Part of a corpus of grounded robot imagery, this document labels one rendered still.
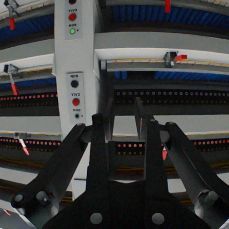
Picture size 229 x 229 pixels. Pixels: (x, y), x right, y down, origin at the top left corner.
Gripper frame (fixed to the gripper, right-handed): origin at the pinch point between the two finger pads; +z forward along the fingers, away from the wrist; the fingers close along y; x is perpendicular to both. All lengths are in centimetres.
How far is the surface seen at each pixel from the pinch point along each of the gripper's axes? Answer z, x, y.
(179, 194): 23, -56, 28
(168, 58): 16.1, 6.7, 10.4
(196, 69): 19.1, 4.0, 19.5
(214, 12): 25.9, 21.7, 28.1
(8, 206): 5, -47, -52
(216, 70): 19.2, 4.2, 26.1
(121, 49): 16.0, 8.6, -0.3
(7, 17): 25, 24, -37
